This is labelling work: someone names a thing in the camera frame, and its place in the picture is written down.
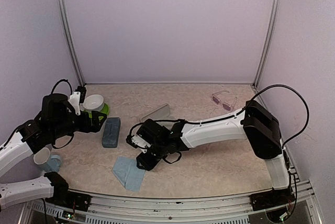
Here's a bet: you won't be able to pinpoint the green plate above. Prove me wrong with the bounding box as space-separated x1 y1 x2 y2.
87 103 109 118

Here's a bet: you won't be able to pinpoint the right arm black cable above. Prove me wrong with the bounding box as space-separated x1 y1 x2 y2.
235 84 310 209

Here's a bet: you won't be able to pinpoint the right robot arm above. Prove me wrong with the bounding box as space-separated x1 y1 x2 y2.
126 100 290 205

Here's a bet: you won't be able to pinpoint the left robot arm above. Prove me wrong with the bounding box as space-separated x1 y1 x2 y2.
1 93 107 209

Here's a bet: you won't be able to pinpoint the light blue mug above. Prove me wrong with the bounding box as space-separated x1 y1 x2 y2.
33 147 62 173

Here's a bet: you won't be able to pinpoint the front aluminium rail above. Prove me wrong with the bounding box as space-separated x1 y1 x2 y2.
25 181 319 224

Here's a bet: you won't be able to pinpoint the light blue cloth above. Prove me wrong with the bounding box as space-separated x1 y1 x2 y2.
112 156 146 192

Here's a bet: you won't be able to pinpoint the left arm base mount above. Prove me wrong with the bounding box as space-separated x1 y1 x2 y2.
46 183 92 212

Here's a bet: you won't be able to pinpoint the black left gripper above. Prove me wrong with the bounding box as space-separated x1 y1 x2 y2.
50 110 106 139

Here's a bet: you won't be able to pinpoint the aluminium corner post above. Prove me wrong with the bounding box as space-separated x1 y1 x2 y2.
253 0 280 89
57 0 85 86

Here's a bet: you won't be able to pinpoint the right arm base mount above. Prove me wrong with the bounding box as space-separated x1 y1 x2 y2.
250 185 296 211

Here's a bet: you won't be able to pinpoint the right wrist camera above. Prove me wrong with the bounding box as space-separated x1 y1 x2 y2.
131 135 151 153

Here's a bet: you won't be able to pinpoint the right aluminium corner post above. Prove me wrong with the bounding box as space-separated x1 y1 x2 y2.
253 0 280 89

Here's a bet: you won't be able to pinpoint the white bowl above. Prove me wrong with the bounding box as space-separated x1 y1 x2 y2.
83 94 104 111

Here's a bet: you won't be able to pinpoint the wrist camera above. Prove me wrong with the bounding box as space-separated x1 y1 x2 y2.
131 135 151 153
68 86 86 116

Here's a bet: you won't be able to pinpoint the grey-blue glasses case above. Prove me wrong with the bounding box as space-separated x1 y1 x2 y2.
102 117 121 148

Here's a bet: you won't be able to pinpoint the pink glasses case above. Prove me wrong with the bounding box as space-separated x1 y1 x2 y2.
139 103 175 128

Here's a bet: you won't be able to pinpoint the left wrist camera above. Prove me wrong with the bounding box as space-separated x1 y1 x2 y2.
68 86 86 116

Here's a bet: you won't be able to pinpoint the purple lens pink sunglasses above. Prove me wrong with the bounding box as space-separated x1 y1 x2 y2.
211 90 237 112

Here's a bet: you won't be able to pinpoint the left aluminium corner post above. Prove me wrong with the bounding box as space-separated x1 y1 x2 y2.
57 0 85 86

